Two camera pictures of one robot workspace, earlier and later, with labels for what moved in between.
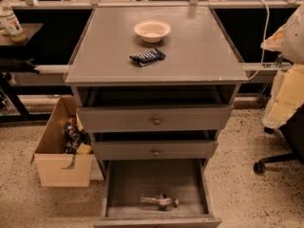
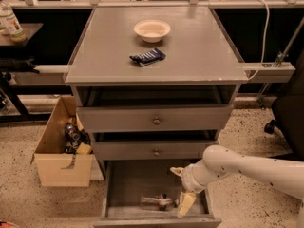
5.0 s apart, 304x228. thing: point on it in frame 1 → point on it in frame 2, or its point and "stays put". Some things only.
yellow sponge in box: [84, 148] stays put
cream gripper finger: [275, 41] → [196, 177]
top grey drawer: [150, 119] stays put
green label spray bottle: [9, 25] stays put
